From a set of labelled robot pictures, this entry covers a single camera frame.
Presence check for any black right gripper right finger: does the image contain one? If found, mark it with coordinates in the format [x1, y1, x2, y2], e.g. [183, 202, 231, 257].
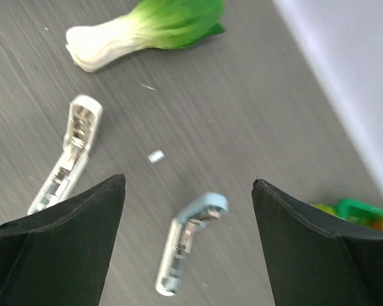
[252, 179, 383, 306]

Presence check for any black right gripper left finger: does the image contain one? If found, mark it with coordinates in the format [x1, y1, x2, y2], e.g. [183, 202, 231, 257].
[0, 174, 126, 306]

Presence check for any white stapler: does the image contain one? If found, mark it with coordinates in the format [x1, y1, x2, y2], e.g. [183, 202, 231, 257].
[27, 94, 103, 215]

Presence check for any pale green leek toy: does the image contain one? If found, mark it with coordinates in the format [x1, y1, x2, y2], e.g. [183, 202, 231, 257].
[313, 204, 338, 217]

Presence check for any green plastic tray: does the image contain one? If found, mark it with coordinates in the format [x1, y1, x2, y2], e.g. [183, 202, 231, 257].
[336, 198, 383, 222]

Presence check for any green bok choy toy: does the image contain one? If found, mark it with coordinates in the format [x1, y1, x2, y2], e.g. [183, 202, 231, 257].
[65, 0, 225, 73]

